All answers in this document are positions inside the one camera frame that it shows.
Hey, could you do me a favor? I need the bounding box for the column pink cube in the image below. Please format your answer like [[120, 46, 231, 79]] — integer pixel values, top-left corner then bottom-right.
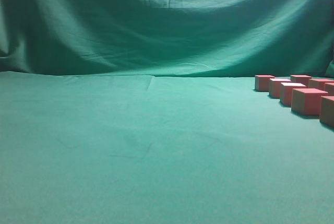
[[291, 88, 328, 116], [280, 82, 306, 107], [254, 75, 275, 92], [269, 78, 291, 99], [308, 78, 333, 90], [290, 75, 312, 87], [324, 82, 334, 96]]

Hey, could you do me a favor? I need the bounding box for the edge pink cube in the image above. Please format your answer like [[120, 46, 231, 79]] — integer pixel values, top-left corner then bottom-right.
[[319, 96, 334, 128]]

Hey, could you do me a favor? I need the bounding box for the green cloth backdrop and cover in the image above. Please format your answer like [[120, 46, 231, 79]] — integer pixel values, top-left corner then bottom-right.
[[1, 0, 333, 223]]

